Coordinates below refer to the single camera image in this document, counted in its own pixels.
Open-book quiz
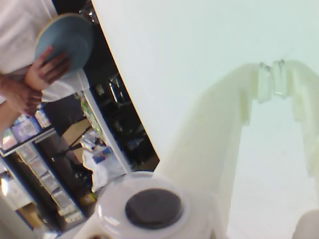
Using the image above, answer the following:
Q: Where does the person's white shirt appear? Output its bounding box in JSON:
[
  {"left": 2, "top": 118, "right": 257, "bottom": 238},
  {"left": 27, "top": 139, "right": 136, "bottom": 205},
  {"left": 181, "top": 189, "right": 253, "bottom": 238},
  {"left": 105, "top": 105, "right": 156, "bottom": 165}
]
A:
[{"left": 0, "top": 0, "right": 90, "bottom": 103}]

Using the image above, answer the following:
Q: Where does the white desk edge panel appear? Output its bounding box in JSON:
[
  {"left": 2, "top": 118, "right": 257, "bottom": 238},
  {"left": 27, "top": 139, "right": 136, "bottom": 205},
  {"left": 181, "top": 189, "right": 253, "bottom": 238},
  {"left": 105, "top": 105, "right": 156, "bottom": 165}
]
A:
[{"left": 74, "top": 69, "right": 133, "bottom": 179}]

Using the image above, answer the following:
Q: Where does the blue printed box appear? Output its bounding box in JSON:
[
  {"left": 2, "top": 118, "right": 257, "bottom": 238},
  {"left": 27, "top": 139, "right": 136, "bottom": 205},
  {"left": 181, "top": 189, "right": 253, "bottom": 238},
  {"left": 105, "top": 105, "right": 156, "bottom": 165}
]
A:
[{"left": 9, "top": 117, "right": 42, "bottom": 144}]

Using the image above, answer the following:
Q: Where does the person's right hand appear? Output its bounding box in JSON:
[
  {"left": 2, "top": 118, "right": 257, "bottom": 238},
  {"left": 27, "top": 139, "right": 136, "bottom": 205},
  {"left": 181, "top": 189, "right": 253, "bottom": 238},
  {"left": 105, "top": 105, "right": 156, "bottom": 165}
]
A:
[{"left": 24, "top": 45, "right": 71, "bottom": 91}]

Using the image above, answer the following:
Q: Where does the person's left hand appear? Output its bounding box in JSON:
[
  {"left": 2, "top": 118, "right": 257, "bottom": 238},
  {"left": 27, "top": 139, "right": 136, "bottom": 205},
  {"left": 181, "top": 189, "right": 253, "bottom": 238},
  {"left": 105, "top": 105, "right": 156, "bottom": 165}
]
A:
[{"left": 0, "top": 74, "right": 43, "bottom": 117}]

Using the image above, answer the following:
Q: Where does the white plastic bag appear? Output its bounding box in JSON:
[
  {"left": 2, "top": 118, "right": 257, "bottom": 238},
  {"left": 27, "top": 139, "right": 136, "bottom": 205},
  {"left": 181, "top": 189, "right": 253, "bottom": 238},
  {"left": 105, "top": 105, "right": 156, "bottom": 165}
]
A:
[{"left": 81, "top": 145, "right": 128, "bottom": 194}]

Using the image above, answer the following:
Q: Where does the tan cardboard box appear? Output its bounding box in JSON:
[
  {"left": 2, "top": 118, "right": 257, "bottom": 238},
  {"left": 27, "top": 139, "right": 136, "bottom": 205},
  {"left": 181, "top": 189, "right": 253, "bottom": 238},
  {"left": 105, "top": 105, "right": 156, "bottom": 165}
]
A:
[{"left": 62, "top": 119, "right": 94, "bottom": 150}]

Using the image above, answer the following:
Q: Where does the grey drawer cabinet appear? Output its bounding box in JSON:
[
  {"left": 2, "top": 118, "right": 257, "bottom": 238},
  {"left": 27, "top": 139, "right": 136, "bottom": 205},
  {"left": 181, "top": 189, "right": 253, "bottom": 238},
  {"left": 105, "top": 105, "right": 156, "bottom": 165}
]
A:
[{"left": 14, "top": 143, "right": 87, "bottom": 226}]

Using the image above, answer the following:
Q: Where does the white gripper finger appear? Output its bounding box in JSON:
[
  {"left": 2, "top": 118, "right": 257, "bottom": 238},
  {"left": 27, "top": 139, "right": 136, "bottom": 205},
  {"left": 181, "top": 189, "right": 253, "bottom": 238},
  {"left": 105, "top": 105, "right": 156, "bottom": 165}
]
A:
[
  {"left": 158, "top": 61, "right": 272, "bottom": 239},
  {"left": 272, "top": 59, "right": 319, "bottom": 184}
]

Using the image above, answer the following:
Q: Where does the light blue plastic plate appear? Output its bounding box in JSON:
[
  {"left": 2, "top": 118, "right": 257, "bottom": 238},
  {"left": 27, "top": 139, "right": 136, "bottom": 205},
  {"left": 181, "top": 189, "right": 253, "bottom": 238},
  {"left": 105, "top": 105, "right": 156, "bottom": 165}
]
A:
[{"left": 34, "top": 13, "right": 95, "bottom": 80}]

